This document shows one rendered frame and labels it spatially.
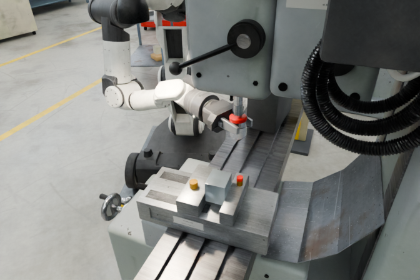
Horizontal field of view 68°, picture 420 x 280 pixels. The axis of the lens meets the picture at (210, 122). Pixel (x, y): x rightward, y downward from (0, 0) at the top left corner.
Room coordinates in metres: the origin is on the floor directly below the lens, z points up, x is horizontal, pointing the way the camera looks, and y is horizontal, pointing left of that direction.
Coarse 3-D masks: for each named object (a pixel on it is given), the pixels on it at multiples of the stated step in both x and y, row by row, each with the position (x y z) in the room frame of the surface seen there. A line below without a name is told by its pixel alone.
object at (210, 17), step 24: (192, 0) 0.65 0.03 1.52; (216, 0) 0.63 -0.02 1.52; (240, 0) 0.61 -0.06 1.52; (264, 0) 0.60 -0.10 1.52; (192, 24) 0.65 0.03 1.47; (216, 24) 0.63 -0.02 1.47; (264, 24) 0.60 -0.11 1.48; (192, 48) 0.66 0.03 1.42; (216, 48) 0.63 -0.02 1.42; (264, 48) 0.60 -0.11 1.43; (192, 72) 0.66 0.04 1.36; (216, 72) 0.63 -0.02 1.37; (240, 72) 0.61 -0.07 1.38; (264, 72) 0.60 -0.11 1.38; (240, 96) 0.62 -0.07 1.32; (264, 96) 0.60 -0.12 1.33
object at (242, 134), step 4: (236, 124) 0.69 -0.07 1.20; (240, 124) 0.69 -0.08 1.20; (244, 124) 0.70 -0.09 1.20; (240, 128) 0.69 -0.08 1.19; (244, 128) 0.70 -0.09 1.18; (240, 132) 0.69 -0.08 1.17; (244, 132) 0.70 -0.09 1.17; (232, 136) 0.70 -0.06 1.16; (236, 136) 0.69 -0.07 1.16; (240, 136) 0.69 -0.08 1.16; (244, 136) 0.70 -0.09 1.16
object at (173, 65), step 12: (240, 24) 0.58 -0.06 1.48; (252, 24) 0.58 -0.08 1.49; (228, 36) 0.59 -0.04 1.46; (240, 36) 0.58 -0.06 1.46; (252, 36) 0.57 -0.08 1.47; (264, 36) 0.58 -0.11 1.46; (228, 48) 0.59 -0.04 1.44; (240, 48) 0.58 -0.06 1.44; (252, 48) 0.57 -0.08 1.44; (192, 60) 0.62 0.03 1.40; (180, 72) 0.64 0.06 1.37
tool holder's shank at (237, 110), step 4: (236, 100) 0.71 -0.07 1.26; (240, 100) 0.71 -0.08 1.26; (236, 104) 0.71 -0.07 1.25; (240, 104) 0.71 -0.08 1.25; (232, 108) 0.72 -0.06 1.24; (236, 108) 0.70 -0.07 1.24; (240, 108) 0.70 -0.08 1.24; (232, 112) 0.71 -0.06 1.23; (236, 112) 0.70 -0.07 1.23; (240, 112) 0.70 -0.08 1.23; (236, 116) 0.70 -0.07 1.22; (240, 116) 0.71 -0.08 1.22
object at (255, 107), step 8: (272, 96) 1.00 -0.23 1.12; (280, 96) 1.01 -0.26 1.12; (248, 104) 1.04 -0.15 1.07; (256, 104) 1.03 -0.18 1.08; (264, 104) 1.01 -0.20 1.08; (272, 104) 1.00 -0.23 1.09; (280, 104) 1.02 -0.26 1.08; (288, 104) 1.13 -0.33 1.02; (248, 112) 1.04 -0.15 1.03; (256, 112) 1.03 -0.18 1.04; (264, 112) 1.01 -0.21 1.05; (272, 112) 1.00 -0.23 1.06; (280, 112) 1.03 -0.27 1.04; (288, 112) 1.15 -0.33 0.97; (256, 120) 1.03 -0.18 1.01; (264, 120) 1.01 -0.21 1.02; (272, 120) 1.00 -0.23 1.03; (280, 120) 1.04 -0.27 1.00; (256, 128) 1.03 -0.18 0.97; (264, 128) 1.01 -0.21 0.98; (272, 128) 0.99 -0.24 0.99
